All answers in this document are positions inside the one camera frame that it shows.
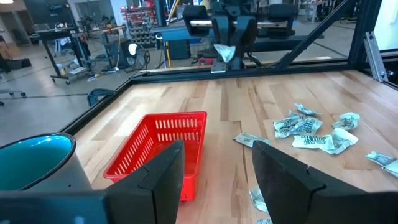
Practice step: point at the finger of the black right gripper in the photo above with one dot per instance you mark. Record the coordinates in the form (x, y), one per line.
(245, 31)
(221, 29)

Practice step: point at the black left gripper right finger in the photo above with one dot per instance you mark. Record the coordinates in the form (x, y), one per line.
(295, 199)

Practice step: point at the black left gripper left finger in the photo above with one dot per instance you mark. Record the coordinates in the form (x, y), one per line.
(149, 199)

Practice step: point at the blue workbench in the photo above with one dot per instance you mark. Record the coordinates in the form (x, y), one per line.
(174, 32)

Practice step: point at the small red box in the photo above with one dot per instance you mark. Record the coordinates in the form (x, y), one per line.
(206, 61)

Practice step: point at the parts rack with red bins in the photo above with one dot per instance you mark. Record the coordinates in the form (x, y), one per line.
(140, 25)

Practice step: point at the red slotted plastic basket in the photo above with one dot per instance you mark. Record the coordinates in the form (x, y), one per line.
(194, 161)

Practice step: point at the dark equipment cabinet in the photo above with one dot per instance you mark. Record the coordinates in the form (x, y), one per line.
(113, 53)

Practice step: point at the white paper sheet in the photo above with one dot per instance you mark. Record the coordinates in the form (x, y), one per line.
(77, 71)

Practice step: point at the black wheeled workbench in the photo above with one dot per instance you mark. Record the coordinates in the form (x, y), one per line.
(56, 32)

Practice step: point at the grey office chair base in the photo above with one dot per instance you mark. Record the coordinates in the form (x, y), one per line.
(12, 92)

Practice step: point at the black floor case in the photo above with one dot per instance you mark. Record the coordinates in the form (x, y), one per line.
(18, 63)

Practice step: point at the white ceiling lamp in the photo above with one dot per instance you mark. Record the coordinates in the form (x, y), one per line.
(5, 1)

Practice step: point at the silver aluminium corner bracket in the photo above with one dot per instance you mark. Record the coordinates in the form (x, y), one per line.
(374, 56)
(218, 68)

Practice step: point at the black diagonal frame brace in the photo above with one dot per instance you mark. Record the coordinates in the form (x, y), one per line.
(312, 35)

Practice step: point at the black table edge frame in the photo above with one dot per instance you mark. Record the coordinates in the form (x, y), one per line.
(311, 68)

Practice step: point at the black upright frame post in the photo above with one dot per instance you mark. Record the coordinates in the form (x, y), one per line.
(363, 31)

